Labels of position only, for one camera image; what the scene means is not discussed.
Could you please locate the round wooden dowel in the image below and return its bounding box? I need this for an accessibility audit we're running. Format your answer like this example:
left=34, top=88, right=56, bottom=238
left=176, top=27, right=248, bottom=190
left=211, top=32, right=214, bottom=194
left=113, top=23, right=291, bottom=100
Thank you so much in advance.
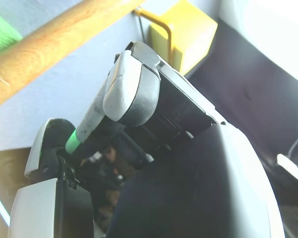
left=0, top=0, right=146, bottom=112

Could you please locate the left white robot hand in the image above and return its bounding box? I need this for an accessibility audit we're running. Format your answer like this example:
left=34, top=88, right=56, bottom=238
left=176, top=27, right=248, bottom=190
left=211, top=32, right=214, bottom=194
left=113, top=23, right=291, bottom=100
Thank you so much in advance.
left=8, top=41, right=286, bottom=238

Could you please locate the yellow hacksaw with black grip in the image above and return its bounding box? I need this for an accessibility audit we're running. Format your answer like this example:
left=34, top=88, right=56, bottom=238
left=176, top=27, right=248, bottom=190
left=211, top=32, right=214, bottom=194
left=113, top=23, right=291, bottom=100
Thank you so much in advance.
left=133, top=6, right=174, bottom=64

